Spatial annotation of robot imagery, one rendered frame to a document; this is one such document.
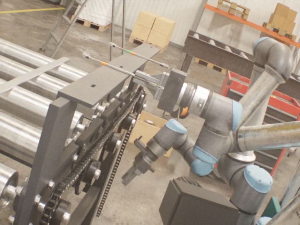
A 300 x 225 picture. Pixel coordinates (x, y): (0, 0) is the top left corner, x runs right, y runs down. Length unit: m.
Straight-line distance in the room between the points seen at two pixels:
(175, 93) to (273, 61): 0.58
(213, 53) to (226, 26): 5.01
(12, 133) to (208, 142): 0.62
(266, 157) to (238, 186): 1.85
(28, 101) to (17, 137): 0.32
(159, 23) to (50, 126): 8.62
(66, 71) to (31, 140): 0.91
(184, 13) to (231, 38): 1.44
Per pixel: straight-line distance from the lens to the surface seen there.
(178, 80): 1.26
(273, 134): 1.37
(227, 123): 1.29
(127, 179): 1.83
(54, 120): 0.91
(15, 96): 1.64
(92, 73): 1.19
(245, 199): 1.89
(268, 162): 3.76
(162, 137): 1.78
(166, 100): 1.30
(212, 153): 1.33
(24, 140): 1.32
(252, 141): 1.40
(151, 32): 9.50
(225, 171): 2.02
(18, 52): 2.27
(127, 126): 1.83
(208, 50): 6.51
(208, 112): 1.28
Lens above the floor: 1.47
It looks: 17 degrees down
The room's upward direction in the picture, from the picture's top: 21 degrees clockwise
